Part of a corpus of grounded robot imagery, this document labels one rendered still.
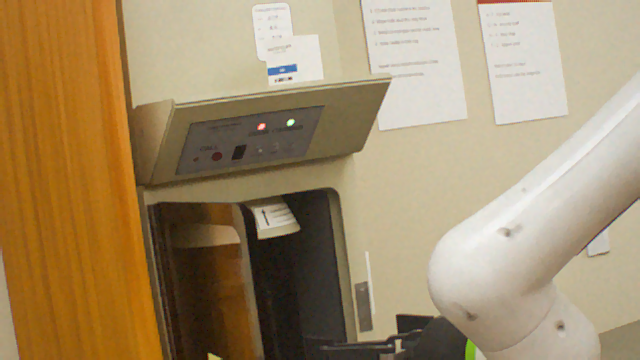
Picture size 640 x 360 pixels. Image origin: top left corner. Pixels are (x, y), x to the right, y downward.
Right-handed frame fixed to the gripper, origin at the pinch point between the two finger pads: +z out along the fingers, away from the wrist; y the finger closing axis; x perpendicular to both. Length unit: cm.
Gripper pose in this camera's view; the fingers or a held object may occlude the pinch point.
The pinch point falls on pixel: (359, 337)
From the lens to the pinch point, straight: 158.5
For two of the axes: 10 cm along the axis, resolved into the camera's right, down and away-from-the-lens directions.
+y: -8.3, 1.4, -5.4
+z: -5.4, 0.3, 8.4
